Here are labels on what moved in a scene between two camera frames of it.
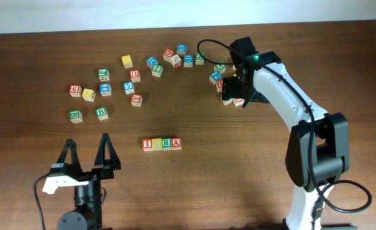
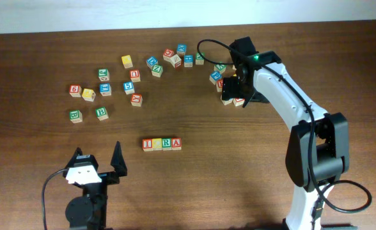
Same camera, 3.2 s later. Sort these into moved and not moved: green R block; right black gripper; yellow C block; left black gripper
Moved: left black gripper
Not moved: yellow C block; green R block; right black gripper
